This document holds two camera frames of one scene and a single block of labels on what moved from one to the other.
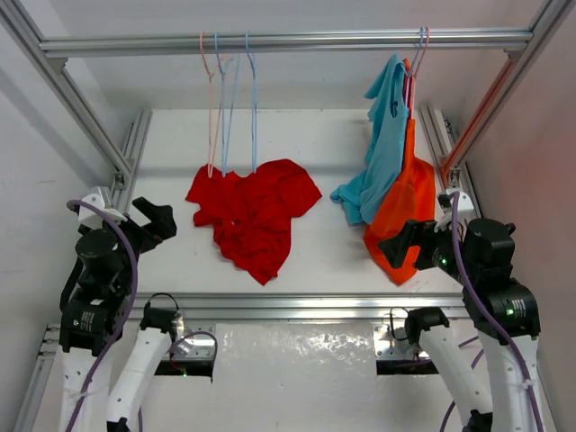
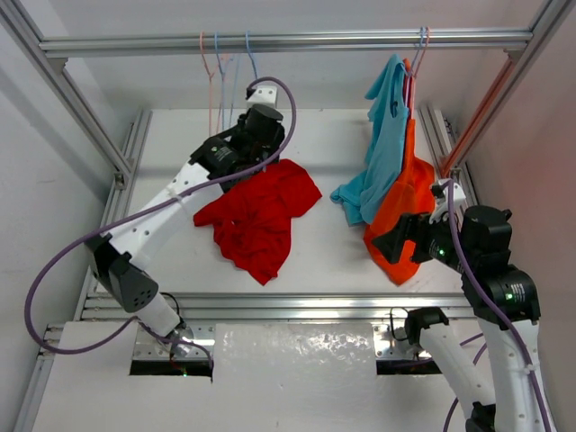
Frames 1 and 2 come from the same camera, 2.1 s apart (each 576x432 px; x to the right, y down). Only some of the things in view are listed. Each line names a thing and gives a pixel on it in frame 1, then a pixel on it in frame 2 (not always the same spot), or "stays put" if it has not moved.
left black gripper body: [147, 228] → [251, 150]
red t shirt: [251, 216] stays put
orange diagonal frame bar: [447, 160] stays put
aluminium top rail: [281, 43] stays put
